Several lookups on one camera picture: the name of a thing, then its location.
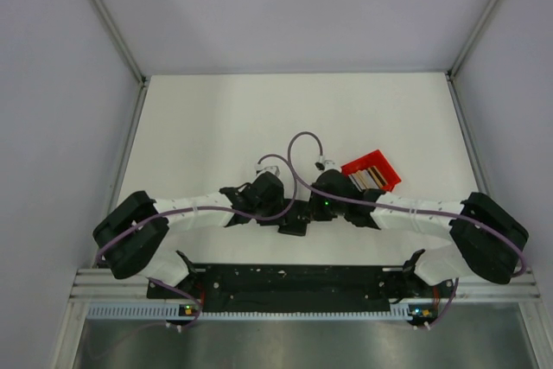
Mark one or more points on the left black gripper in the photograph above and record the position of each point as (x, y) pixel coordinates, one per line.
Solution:
(279, 201)

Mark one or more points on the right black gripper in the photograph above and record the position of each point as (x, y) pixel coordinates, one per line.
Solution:
(315, 212)

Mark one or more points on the black leather card holder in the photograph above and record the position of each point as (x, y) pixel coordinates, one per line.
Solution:
(295, 224)

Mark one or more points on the red plastic card tray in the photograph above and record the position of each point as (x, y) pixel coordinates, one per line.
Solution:
(377, 159)

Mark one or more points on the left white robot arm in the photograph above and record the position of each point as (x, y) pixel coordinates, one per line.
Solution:
(138, 237)

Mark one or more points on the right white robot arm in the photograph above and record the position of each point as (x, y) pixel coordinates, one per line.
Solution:
(481, 238)

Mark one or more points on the gold striped credit card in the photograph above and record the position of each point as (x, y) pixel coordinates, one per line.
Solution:
(368, 178)

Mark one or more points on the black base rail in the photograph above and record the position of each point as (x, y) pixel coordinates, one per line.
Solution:
(306, 288)

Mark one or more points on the grey slotted cable duct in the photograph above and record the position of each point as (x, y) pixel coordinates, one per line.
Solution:
(176, 312)

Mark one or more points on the right aluminium frame post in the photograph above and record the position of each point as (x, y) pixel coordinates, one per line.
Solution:
(490, 10)

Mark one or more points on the aluminium frame post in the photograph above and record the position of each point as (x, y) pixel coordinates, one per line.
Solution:
(117, 40)
(490, 10)

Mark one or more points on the left aluminium frame post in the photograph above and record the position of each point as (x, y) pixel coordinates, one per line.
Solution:
(117, 40)

